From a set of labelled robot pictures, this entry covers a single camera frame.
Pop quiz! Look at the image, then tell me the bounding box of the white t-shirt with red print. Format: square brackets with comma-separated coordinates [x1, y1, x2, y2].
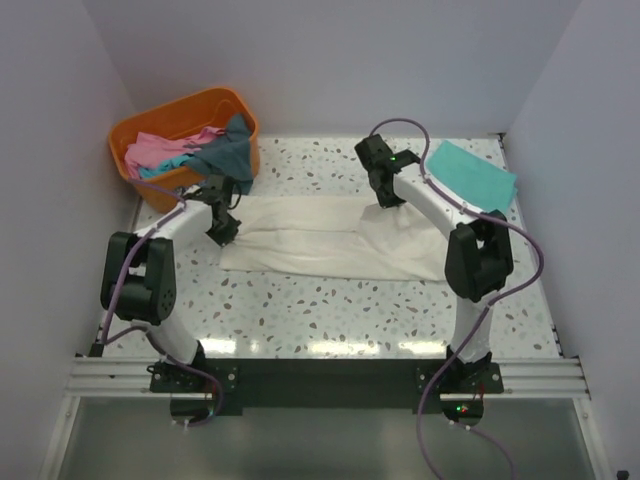
[219, 196, 447, 282]

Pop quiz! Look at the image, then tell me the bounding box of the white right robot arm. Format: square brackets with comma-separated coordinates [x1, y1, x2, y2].
[355, 134, 514, 393]

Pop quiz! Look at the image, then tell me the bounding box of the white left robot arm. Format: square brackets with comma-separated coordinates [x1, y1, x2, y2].
[99, 174, 242, 392]

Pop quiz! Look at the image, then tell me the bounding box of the dark teal t-shirt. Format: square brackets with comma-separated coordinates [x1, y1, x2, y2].
[185, 114, 254, 195]

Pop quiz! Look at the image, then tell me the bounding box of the light blue t-shirt in basket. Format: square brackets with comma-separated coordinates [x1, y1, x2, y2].
[138, 154, 192, 180]

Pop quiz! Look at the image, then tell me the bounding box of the orange plastic laundry basket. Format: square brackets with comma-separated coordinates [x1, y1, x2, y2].
[108, 87, 260, 213]

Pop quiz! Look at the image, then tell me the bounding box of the pink t-shirt in basket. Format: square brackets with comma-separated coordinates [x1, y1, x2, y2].
[124, 126, 226, 179]

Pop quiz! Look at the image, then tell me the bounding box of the folded turquoise t-shirt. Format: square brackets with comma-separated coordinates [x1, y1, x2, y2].
[427, 141, 517, 213]

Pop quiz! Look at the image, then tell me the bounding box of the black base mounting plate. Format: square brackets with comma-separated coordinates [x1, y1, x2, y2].
[147, 358, 505, 419]

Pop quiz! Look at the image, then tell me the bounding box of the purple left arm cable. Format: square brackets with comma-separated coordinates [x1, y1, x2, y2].
[99, 179, 224, 426]

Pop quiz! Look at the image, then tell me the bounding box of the aluminium frame rail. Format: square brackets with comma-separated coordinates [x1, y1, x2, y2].
[65, 358, 591, 399]

